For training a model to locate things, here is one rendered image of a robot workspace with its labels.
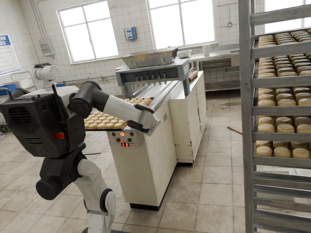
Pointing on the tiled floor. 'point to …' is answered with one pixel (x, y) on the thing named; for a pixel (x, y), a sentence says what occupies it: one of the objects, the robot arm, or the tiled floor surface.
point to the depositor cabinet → (186, 118)
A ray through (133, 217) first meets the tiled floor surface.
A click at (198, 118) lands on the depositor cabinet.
